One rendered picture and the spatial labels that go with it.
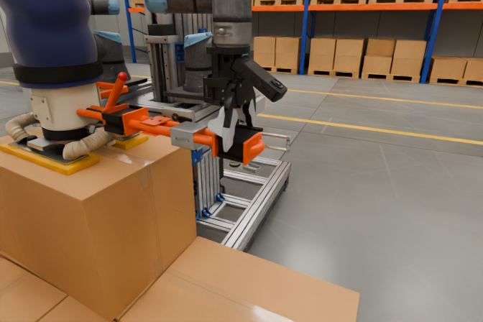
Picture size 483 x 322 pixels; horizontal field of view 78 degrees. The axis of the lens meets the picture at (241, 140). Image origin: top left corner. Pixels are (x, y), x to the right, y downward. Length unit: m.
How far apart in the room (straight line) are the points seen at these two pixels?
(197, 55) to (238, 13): 0.70
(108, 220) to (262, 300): 0.50
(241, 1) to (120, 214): 0.60
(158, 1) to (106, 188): 0.45
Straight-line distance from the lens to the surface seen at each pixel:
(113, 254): 0.91
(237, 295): 1.03
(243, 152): 0.61
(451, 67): 7.92
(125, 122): 0.82
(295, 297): 1.04
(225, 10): 0.59
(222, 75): 0.63
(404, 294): 1.94
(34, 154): 1.05
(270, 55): 8.19
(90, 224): 0.82
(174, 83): 1.50
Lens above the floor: 1.33
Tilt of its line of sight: 22 degrees down
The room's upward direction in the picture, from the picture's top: straight up
